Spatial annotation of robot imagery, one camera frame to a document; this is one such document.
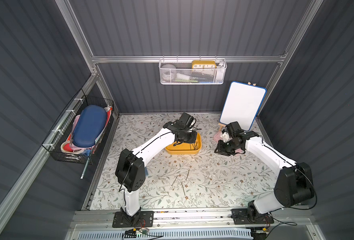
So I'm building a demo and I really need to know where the yellow plastic storage box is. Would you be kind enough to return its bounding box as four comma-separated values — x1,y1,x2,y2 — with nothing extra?
165,133,202,155

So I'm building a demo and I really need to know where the pink pencil case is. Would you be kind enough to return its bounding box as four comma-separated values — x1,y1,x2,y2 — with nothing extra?
213,131,223,143

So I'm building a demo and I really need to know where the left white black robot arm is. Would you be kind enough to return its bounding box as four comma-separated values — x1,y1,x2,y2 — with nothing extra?
116,114,198,217

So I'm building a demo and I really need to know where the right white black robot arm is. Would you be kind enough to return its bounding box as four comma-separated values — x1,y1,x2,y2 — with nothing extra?
214,133,318,217

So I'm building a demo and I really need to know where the small wooden easel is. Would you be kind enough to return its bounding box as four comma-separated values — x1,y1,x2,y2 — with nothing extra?
218,123,226,132

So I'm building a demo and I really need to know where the white tape roll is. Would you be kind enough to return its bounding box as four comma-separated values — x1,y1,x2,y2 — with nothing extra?
160,64,177,81

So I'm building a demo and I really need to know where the yellow clock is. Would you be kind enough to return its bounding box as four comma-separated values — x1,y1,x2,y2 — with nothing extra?
192,60,217,69

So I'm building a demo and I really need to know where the blue oval case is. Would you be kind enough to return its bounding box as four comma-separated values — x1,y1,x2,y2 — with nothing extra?
72,105,108,148

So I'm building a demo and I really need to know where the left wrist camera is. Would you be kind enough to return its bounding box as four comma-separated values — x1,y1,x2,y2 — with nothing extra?
178,113,196,130

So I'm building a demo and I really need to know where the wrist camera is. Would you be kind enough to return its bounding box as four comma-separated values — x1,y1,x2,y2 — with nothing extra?
226,122,244,139
178,113,196,130

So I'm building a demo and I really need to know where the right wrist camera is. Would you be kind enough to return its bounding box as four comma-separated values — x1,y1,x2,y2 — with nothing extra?
226,122,244,139

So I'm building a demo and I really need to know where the white board with blue frame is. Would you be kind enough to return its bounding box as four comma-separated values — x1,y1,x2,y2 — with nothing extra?
220,82,267,131

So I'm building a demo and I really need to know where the white wire wall basket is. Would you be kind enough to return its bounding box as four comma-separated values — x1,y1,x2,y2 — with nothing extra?
159,59,228,85

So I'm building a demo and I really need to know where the black wire side basket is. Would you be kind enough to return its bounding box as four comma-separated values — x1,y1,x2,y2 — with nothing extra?
42,91,114,165

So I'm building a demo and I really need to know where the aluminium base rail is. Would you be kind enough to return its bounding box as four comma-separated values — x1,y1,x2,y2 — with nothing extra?
69,207,316,231

